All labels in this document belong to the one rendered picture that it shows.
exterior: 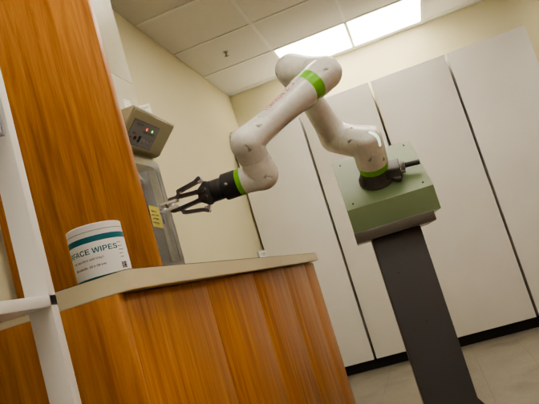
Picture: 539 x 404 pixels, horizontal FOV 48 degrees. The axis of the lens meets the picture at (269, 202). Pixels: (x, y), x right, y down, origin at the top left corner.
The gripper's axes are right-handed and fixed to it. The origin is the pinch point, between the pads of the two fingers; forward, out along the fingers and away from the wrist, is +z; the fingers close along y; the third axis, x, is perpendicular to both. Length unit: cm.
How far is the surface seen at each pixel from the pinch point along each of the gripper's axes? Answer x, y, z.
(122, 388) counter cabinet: 90, -47, -17
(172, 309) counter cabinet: 68, -35, -21
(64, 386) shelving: 107, -43, -17
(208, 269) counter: 47, -28, -24
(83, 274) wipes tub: 70, -22, -3
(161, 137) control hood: -5.4, 25.9, -1.8
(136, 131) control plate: 13.0, 24.9, -0.9
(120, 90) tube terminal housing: 1.9, 45.0, 5.6
